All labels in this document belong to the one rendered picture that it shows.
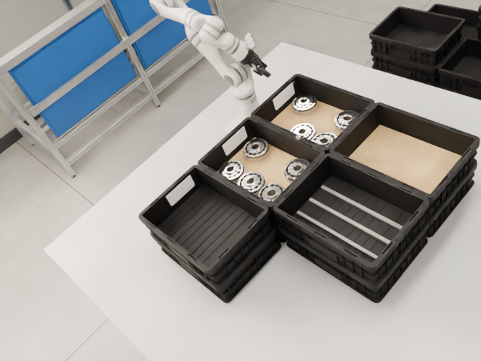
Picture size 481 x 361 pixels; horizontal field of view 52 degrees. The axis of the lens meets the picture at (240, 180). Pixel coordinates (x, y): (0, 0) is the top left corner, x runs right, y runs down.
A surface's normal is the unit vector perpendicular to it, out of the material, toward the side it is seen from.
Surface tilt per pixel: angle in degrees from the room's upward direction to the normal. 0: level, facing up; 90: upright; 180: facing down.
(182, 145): 0
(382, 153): 0
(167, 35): 90
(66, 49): 90
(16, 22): 90
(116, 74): 90
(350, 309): 0
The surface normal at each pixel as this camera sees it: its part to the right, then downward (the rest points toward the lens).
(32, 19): 0.69, 0.39
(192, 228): -0.26, -0.65
